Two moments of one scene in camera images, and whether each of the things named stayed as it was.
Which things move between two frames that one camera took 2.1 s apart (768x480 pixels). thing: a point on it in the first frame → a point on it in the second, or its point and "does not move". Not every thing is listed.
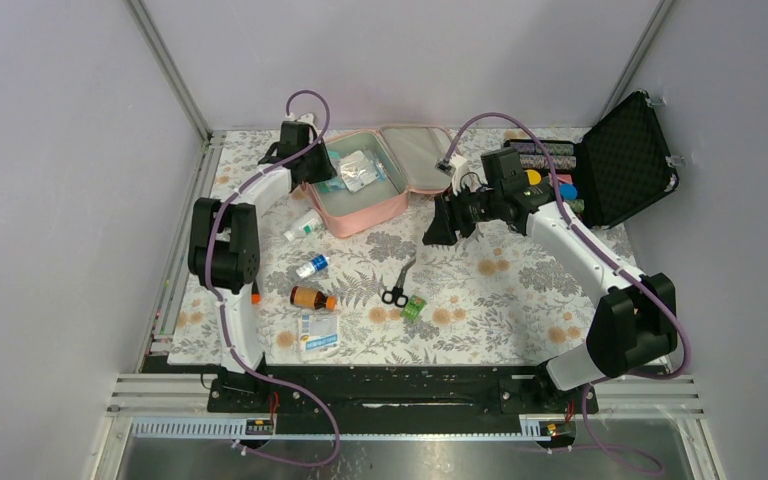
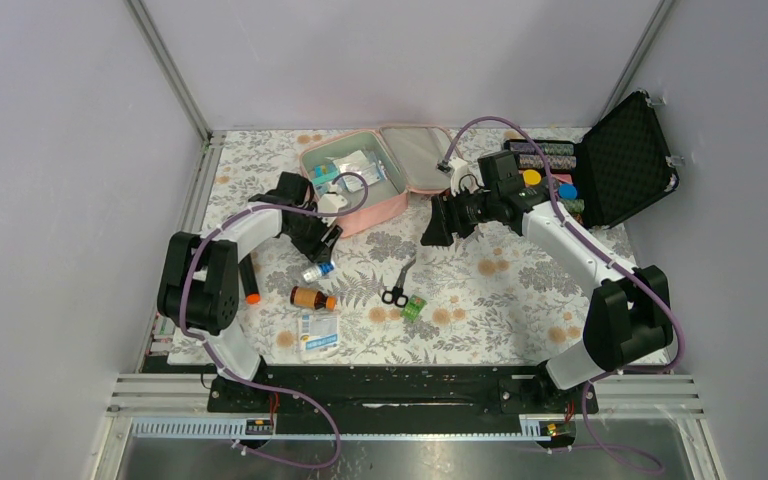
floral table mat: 377,294 does not move
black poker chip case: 623,164 does not move
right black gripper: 468,227 → 458,198
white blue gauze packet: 319,331 does not move
